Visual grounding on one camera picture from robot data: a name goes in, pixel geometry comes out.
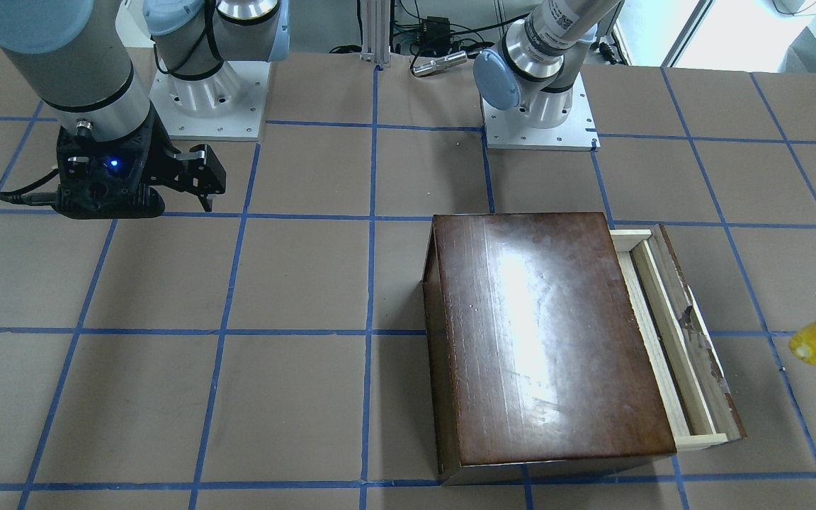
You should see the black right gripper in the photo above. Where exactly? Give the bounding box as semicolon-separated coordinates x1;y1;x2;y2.
135;113;227;213

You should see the wooden drawer with white handle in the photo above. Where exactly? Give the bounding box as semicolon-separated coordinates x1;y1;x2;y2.
610;224;747;453

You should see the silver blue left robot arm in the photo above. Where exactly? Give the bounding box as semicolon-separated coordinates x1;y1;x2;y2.
473;1;618;111

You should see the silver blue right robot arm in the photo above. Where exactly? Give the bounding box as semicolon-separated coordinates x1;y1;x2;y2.
0;1;290;220

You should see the silver metal cylinder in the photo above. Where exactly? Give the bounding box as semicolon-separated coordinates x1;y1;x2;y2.
410;51;468;78

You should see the dark brown wooden cabinet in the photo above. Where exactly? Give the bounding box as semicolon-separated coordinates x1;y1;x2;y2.
421;212;676;485

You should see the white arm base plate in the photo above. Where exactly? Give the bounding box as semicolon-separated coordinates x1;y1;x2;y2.
149;62;272;142
480;74;601;151

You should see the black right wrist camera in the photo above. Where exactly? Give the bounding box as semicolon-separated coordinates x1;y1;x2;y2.
51;128;165;220

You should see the aluminium frame post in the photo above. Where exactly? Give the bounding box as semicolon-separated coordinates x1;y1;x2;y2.
358;0;392;70

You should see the black cable hub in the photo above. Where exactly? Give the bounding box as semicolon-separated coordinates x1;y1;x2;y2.
419;16;451;46

